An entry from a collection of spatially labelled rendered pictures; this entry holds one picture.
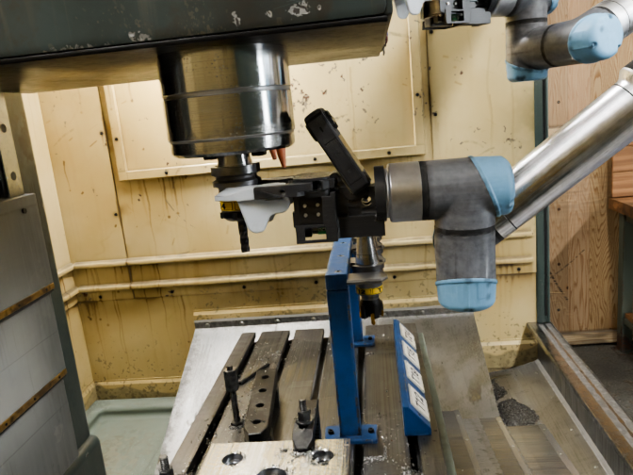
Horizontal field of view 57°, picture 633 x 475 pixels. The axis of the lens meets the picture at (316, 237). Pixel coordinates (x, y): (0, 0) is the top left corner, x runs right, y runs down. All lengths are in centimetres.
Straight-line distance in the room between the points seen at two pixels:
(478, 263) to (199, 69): 40
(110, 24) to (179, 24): 7
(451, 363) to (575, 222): 199
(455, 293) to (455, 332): 107
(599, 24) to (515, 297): 102
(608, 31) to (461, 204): 48
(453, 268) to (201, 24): 40
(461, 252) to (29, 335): 74
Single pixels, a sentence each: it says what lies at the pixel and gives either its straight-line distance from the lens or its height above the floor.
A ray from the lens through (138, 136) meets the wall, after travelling 187.
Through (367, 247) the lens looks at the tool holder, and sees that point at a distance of 105.
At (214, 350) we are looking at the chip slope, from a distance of 186.
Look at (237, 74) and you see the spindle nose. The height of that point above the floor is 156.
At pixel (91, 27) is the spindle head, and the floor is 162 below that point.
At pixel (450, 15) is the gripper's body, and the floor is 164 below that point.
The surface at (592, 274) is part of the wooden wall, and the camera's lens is 368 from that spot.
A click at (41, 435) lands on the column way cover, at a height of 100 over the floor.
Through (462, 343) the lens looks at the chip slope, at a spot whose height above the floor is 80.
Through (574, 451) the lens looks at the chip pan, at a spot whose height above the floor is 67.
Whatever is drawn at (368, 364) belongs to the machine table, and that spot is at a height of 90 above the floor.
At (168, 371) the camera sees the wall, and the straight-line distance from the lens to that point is 206.
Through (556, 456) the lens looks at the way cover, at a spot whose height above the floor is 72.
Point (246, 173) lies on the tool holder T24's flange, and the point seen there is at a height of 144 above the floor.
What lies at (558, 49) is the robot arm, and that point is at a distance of 112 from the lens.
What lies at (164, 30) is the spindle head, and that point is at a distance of 65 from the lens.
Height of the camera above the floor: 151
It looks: 13 degrees down
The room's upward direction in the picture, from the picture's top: 6 degrees counter-clockwise
